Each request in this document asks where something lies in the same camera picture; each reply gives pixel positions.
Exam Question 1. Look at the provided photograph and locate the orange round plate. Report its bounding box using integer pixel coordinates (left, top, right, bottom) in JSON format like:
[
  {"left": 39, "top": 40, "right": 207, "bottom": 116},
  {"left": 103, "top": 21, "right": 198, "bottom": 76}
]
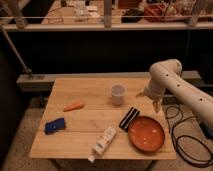
[{"left": 128, "top": 116, "right": 165, "bottom": 152}]

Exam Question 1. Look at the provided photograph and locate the wooden table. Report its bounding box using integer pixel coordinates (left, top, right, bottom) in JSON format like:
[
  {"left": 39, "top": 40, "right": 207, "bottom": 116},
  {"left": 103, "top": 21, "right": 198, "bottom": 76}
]
[{"left": 30, "top": 78, "right": 176, "bottom": 160}]

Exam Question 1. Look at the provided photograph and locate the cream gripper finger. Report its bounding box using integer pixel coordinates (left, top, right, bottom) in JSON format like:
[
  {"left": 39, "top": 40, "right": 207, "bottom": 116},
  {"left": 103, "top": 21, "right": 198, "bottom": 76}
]
[
  {"left": 136, "top": 91, "right": 145, "bottom": 97},
  {"left": 152, "top": 100, "right": 162, "bottom": 113}
]

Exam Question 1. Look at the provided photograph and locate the white plastic cup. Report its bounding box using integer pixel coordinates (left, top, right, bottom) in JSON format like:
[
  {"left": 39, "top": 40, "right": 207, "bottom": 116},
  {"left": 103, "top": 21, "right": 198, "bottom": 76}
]
[{"left": 111, "top": 84, "right": 125, "bottom": 106}]

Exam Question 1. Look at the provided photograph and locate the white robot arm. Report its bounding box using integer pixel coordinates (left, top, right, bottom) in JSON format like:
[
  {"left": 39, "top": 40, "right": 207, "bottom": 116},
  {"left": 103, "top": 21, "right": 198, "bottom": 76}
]
[{"left": 138, "top": 59, "right": 213, "bottom": 131}]

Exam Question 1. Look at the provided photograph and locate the black white striped block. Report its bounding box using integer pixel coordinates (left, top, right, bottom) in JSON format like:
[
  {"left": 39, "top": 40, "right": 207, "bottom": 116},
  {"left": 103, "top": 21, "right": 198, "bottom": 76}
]
[{"left": 119, "top": 107, "right": 140, "bottom": 131}]

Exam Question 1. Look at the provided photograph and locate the white plastic bottle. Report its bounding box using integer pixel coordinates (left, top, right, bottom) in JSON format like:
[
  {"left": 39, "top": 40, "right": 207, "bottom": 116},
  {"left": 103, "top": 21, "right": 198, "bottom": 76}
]
[{"left": 88, "top": 126, "right": 117, "bottom": 163}]

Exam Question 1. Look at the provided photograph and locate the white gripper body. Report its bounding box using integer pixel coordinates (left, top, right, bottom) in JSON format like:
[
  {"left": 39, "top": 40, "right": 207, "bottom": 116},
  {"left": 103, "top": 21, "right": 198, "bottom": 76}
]
[{"left": 143, "top": 82, "right": 166, "bottom": 101}]

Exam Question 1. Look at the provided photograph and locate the orange carrot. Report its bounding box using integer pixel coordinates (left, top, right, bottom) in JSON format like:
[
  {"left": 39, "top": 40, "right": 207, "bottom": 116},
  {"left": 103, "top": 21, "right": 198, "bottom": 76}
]
[{"left": 63, "top": 101, "right": 84, "bottom": 112}]

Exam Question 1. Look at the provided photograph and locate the metal railing frame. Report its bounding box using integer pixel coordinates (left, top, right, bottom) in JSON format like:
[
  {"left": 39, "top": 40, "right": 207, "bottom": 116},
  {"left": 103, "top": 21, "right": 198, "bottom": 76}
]
[{"left": 0, "top": 0, "right": 213, "bottom": 82}]

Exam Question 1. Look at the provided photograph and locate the black floor cable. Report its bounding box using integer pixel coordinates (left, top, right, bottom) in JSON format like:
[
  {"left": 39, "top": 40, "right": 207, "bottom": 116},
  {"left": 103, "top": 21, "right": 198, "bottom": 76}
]
[{"left": 164, "top": 104, "right": 211, "bottom": 169}]

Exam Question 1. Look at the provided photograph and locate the blue sponge block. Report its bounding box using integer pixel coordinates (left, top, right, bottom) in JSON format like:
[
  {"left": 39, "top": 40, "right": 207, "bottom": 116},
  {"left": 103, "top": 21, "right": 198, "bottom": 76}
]
[{"left": 44, "top": 118, "right": 65, "bottom": 135}]

